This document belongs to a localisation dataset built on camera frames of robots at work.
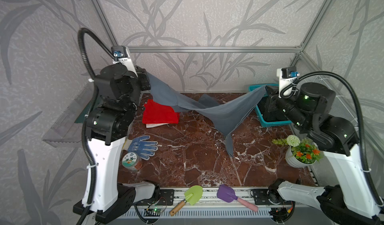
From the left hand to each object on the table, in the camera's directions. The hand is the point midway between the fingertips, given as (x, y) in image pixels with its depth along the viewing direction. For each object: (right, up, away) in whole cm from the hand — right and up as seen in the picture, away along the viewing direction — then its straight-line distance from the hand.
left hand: (140, 63), depth 52 cm
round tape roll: (-15, -44, +26) cm, 53 cm away
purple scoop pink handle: (+34, -59, +22) cm, 72 cm away
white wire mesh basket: (+86, -15, +16) cm, 88 cm away
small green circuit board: (-3, -67, +20) cm, 70 cm away
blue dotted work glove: (-18, -40, +39) cm, 59 cm away
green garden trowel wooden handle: (+17, -60, +22) cm, 66 cm away
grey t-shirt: (+33, -19, +20) cm, 42 cm away
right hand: (+47, -6, +4) cm, 47 cm away
